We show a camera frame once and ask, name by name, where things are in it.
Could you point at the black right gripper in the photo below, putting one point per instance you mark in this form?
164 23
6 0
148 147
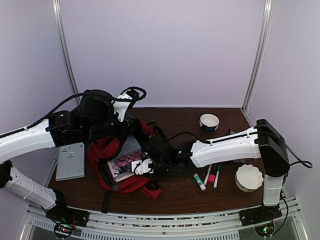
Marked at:
159 176

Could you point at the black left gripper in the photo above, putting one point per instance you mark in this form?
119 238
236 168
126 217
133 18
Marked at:
128 124

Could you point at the red backpack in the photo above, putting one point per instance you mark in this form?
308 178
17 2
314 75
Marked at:
101 151

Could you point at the pink roses designer book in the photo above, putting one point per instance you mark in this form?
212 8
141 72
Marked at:
120 168

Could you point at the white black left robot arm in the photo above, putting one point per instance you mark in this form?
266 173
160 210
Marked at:
80 118

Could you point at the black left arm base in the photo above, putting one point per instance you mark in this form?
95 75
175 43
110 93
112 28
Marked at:
63 214

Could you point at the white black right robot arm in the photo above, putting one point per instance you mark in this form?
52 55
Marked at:
262 141

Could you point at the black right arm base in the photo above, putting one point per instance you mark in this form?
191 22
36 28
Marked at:
260 214

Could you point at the white green glue stick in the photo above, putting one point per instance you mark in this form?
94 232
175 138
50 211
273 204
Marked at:
199 182

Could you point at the white pink marker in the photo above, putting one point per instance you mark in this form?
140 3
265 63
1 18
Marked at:
207 175

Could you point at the black pink highlighter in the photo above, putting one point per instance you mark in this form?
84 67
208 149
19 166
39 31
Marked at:
212 175

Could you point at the white teal marker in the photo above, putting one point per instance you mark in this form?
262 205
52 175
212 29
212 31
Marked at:
215 184

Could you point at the grey notebook with barcodes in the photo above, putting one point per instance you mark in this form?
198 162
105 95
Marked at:
70 162

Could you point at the white dark-rimmed bowl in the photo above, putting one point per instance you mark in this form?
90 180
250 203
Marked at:
209 122

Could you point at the white scalloped dish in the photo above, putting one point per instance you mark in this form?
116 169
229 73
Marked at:
248 178

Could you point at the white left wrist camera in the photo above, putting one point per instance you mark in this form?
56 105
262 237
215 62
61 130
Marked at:
124 101

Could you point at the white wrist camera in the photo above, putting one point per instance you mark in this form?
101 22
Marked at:
124 101
141 167

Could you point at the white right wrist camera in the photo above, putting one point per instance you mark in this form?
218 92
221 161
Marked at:
141 167

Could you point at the aluminium front rail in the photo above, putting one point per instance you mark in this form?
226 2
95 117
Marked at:
218 225

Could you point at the left aluminium frame post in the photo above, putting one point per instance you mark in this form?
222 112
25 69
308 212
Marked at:
63 43

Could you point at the aluminium frame post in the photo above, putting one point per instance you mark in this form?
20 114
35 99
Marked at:
261 47
63 43

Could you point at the right aluminium frame post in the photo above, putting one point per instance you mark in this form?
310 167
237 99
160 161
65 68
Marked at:
261 47

